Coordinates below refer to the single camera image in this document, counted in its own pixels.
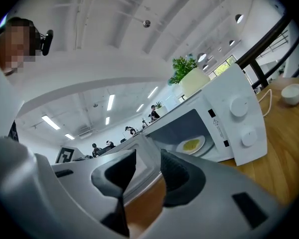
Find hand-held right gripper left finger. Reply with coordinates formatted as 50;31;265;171
51;149;137;238

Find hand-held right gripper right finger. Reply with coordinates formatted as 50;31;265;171
139;148;288;239

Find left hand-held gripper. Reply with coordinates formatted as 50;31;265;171
54;146;91;164

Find white plate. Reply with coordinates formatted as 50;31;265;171
175;134;206;156

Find white microwave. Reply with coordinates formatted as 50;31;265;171
97;63;268;204

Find small plant in white pot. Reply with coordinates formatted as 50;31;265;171
155;101;168;117

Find group of ceiling light panels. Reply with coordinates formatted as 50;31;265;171
41;86;159;140

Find green plant in cream pot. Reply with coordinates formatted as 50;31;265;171
168;56;211;99

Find large glass window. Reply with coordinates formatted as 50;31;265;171
212;54;237;76

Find person's head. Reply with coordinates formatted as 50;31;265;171
0;17;42;77

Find black railing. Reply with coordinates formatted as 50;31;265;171
235;15;299;90

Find white bowl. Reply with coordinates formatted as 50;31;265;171
281;83;299;106

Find group of hanging pendant lamps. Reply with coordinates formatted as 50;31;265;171
197;13;244;71

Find black head-worn camera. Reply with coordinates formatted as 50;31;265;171
40;29;54;56

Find white cable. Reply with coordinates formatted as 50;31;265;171
257;88;274;118

